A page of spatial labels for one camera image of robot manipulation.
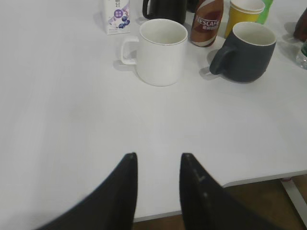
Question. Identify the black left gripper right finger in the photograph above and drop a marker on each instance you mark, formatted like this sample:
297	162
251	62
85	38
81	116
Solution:
205	205

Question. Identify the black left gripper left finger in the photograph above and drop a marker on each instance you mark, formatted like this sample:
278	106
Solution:
111	206

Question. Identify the clear plastic water bottle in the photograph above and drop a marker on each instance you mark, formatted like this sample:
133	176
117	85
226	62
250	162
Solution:
301	57

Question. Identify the dark grey ceramic mug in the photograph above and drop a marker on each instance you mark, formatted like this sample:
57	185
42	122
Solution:
245	54

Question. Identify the white ceramic mug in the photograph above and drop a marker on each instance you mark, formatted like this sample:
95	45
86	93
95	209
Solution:
160	53

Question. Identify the black ceramic mug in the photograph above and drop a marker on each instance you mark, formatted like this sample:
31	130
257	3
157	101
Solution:
174	10

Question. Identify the brown Nescafe coffee bottle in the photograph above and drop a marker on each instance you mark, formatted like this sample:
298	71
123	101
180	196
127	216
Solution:
206	22

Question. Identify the white blueberry yogurt bottle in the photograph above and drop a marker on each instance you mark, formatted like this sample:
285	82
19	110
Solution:
117	16

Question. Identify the green soda bottle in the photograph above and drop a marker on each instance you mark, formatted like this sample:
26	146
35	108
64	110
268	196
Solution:
264	15

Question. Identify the yellow paper cup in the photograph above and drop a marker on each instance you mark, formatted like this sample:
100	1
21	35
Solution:
243	11

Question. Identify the dark cola bottle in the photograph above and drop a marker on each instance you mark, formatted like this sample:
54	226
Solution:
300	32

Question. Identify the white table leg frame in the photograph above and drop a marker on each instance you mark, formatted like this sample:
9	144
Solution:
296	198

